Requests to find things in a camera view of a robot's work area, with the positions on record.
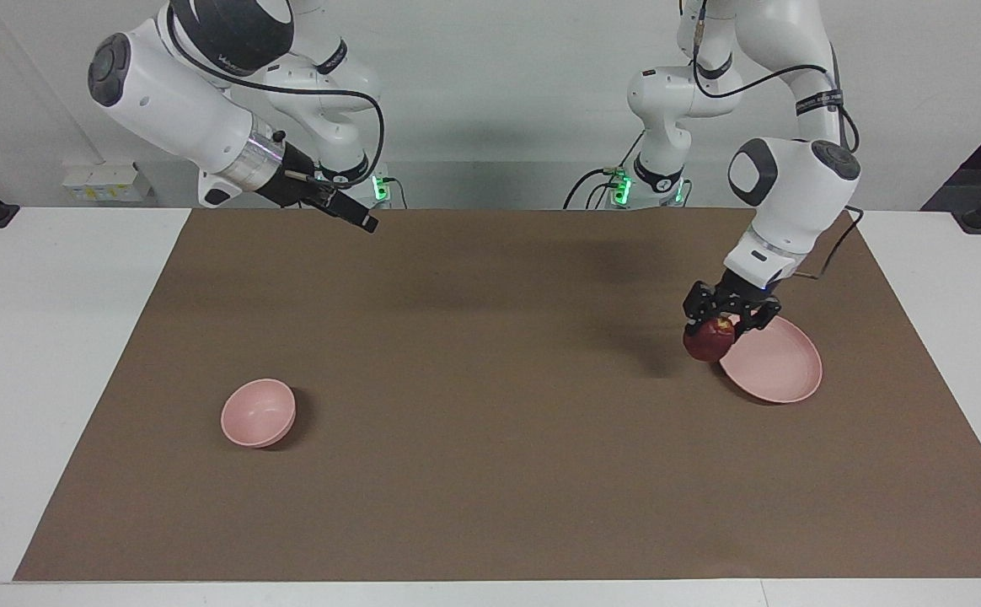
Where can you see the brown table mat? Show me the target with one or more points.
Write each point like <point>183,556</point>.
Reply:
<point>499,405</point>

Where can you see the red apple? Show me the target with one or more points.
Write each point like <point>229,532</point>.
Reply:
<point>707,341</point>

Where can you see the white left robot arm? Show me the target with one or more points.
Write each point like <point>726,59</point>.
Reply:
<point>794,185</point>

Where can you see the pink bowl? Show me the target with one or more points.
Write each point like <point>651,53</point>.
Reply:
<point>256,413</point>

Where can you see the pink plate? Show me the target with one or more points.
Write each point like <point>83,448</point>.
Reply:
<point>777,364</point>

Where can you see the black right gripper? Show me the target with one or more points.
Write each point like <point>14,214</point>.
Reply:
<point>292,181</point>

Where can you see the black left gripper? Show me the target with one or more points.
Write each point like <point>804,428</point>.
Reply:
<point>745,295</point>

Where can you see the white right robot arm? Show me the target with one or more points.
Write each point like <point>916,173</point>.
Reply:
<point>179,93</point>

